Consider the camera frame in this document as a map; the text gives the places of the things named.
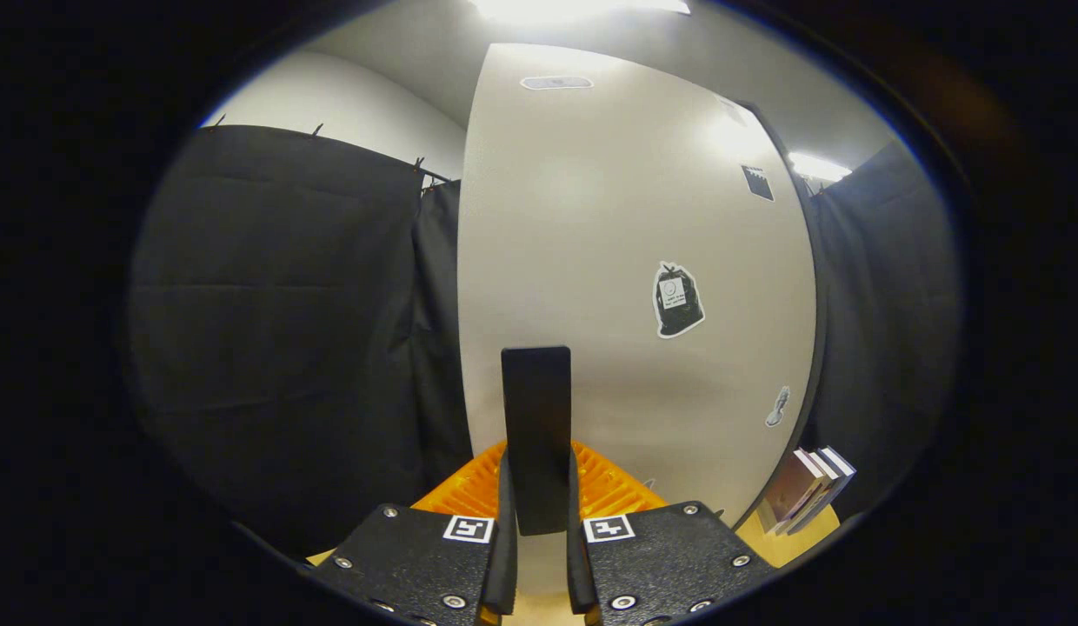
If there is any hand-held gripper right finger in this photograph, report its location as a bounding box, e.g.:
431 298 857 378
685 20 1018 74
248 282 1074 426
565 439 779 626

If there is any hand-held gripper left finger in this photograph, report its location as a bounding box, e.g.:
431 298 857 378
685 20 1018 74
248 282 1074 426
300 439 518 626

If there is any black cabinet door handle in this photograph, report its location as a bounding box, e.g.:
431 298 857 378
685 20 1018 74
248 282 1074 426
502 346 572 536

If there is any beige cabinet door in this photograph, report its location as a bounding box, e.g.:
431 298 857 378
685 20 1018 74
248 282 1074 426
456 43 818 596

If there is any pink cover book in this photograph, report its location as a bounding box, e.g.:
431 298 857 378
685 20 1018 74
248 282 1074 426
756 450 825 533

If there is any dark spine book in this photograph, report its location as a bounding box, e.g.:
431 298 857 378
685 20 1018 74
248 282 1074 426
778 450 840 533

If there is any blue white book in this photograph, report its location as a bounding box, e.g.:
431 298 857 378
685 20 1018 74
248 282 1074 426
791 446 857 531

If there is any black backdrop cloth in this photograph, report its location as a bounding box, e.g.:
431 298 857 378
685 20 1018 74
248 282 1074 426
126 124 962 557

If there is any small ceiling light panel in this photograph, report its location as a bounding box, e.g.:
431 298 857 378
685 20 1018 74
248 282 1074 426
787 152 853 183

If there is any large ceiling light panel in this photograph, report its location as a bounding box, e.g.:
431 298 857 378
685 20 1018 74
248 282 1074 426
469 0 692 25

